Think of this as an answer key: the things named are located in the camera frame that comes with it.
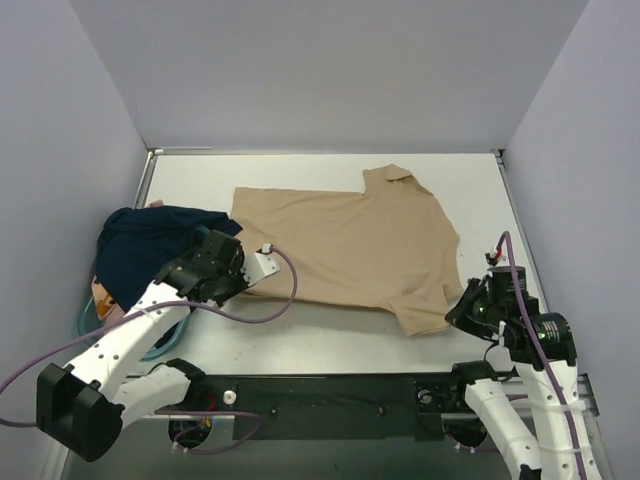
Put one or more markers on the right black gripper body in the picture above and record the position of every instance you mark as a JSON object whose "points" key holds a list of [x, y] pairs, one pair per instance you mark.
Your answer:
{"points": [[465, 306]]}

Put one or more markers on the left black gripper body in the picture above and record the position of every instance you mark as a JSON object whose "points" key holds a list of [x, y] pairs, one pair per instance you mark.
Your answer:
{"points": [[220, 248]]}

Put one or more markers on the beige t shirt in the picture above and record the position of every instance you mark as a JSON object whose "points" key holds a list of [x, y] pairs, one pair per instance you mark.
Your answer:
{"points": [[390, 247]]}

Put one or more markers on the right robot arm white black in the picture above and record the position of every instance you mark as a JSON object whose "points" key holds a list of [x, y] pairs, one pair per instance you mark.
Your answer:
{"points": [[534, 414]]}

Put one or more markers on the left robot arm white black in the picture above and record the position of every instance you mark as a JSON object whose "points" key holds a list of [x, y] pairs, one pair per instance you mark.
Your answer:
{"points": [[83, 405]]}

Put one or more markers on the navy blue t shirt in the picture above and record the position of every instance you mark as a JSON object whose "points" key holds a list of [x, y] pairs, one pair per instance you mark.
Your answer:
{"points": [[183, 228]]}

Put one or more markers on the pink patterned t shirt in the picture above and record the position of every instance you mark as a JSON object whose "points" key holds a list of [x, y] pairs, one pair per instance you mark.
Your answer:
{"points": [[107, 300]]}

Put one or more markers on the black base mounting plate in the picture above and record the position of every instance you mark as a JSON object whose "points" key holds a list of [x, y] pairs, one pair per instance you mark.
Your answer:
{"points": [[339, 407]]}

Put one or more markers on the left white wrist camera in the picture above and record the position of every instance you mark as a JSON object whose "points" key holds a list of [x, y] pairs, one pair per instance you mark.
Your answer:
{"points": [[260, 265]]}

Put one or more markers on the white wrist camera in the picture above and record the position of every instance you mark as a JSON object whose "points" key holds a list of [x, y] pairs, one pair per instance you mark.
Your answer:
{"points": [[260, 265], [494, 257]]}

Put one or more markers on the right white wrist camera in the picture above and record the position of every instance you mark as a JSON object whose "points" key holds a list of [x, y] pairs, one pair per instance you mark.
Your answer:
{"points": [[494, 257]]}

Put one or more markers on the aluminium frame rail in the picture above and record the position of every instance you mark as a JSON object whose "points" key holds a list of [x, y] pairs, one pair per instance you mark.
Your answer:
{"points": [[585, 400]]}

